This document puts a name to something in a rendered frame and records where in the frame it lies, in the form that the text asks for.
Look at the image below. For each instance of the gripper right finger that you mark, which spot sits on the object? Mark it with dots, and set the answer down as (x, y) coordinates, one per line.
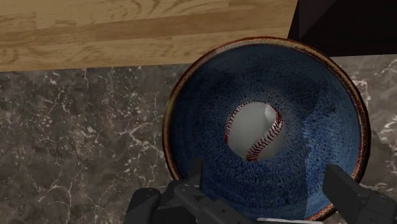
(356, 198)

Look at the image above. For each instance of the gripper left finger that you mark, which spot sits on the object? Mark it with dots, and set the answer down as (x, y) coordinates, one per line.
(186, 201)

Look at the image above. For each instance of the white baseball with red stitching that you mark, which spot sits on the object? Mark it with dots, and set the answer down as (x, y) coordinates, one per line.
(248, 130)

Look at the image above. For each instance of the blue glazed bowl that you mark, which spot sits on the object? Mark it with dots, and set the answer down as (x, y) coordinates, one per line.
(310, 77)

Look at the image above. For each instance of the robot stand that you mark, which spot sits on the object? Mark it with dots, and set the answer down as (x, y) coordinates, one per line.
(347, 24)

